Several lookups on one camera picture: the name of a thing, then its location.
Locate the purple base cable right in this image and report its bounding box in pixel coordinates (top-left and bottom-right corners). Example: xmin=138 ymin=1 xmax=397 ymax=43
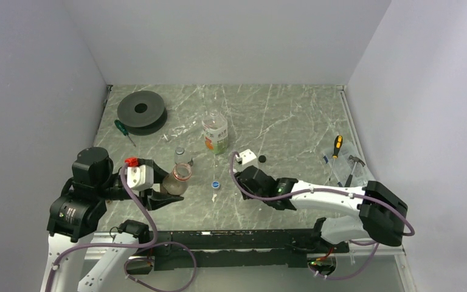
xmin=308 ymin=240 xmax=398 ymax=282

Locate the green handled screwdriver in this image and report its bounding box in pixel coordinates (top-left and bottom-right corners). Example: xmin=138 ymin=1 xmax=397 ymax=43
xmin=114 ymin=119 xmax=137 ymax=147

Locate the small metal hammer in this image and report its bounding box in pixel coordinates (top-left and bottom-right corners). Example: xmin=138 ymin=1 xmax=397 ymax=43
xmin=344 ymin=155 xmax=366 ymax=187

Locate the clear Pocari Sweat bottle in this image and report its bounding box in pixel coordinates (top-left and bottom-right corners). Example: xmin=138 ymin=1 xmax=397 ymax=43
xmin=162 ymin=123 xmax=197 ymax=142

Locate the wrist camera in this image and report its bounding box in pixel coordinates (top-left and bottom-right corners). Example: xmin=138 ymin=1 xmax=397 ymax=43
xmin=125 ymin=157 xmax=154 ymax=192
xmin=235 ymin=149 xmax=258 ymax=168

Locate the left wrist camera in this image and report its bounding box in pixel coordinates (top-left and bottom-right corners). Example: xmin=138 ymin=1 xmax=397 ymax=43
xmin=125 ymin=157 xmax=154 ymax=192

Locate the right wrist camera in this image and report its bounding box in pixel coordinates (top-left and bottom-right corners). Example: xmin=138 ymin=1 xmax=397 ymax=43
xmin=235 ymin=149 xmax=258 ymax=168

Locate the yellow black screwdriver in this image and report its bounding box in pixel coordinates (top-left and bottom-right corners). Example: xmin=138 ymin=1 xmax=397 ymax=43
xmin=328 ymin=135 xmax=344 ymax=182

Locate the black filament spool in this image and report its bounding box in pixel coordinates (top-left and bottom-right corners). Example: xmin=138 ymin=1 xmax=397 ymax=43
xmin=117 ymin=91 xmax=168 ymax=136

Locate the small orange cap bottle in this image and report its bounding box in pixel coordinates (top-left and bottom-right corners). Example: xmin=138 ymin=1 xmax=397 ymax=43
xmin=161 ymin=163 xmax=192 ymax=196

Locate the green fruit tea bottle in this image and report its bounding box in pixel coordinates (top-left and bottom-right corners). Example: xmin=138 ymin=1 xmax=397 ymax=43
xmin=202 ymin=109 xmax=229 ymax=155

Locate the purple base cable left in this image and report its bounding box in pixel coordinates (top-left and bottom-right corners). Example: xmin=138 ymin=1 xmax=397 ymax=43
xmin=123 ymin=242 xmax=197 ymax=292

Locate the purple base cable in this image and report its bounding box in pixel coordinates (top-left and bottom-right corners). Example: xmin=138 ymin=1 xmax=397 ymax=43
xmin=123 ymin=242 xmax=197 ymax=292
xmin=308 ymin=240 xmax=398 ymax=282

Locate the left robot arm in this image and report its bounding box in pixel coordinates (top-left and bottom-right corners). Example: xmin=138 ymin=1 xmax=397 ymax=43
xmin=41 ymin=147 xmax=183 ymax=291

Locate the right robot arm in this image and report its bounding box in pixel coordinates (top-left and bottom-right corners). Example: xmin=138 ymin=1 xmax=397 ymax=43
xmin=230 ymin=166 xmax=414 ymax=252

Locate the clear bottle black label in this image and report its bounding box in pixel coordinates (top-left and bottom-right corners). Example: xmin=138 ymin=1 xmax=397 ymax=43
xmin=174 ymin=147 xmax=194 ymax=167

